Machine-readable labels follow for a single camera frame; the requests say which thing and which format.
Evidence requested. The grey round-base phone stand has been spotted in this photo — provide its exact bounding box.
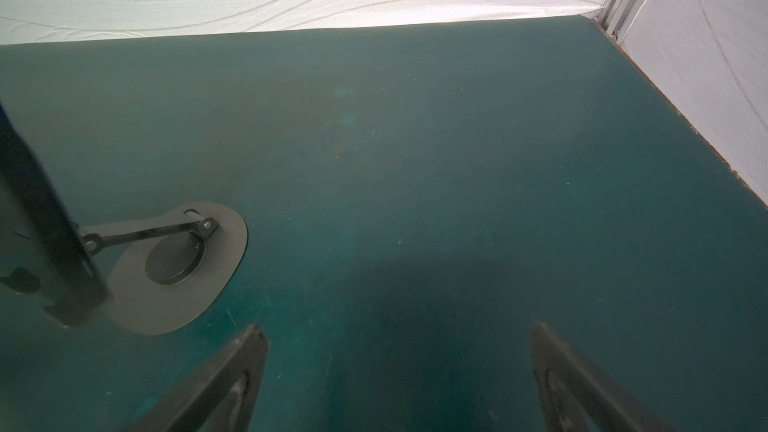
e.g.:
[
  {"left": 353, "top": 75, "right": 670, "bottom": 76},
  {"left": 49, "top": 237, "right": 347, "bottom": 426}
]
[{"left": 79, "top": 202, "right": 248, "bottom": 336}]

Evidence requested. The black phone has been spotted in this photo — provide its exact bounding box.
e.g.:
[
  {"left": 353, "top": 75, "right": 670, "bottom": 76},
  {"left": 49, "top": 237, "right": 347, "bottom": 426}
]
[{"left": 1, "top": 111, "right": 110, "bottom": 327}]

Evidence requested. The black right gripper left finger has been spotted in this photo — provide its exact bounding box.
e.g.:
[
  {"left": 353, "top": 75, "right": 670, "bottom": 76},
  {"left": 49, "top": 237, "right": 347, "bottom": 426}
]
[{"left": 128, "top": 324, "right": 268, "bottom": 431}]

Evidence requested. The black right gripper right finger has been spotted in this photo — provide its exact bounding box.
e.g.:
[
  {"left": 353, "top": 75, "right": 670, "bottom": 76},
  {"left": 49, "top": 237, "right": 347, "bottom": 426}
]
[{"left": 530, "top": 322, "right": 674, "bottom": 431}]

